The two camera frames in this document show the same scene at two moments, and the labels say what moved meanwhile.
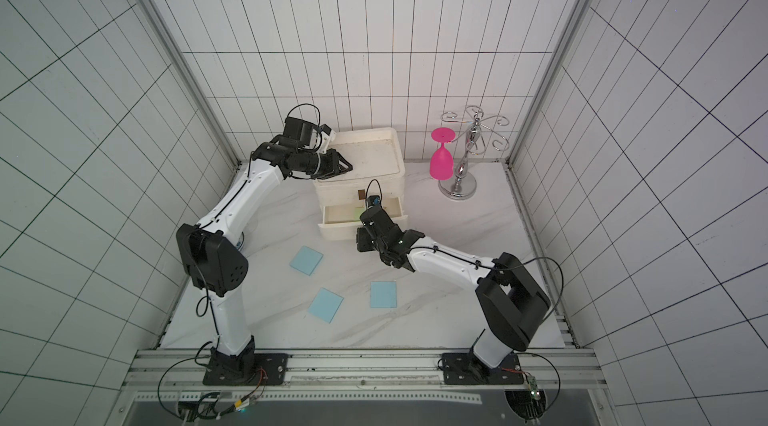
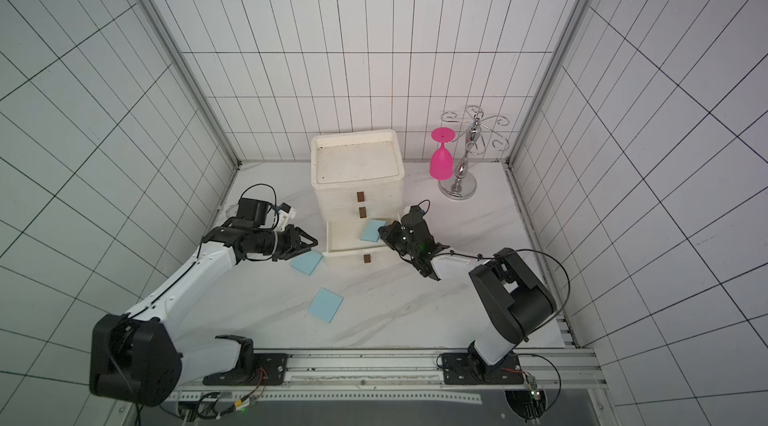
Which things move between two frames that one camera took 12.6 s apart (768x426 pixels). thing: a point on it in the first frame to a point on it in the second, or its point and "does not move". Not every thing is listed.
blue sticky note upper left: x=306 y=260 does not move
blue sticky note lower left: x=325 y=304 does not move
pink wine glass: x=441 y=166 does not move
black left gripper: x=334 y=166 to x=293 y=240
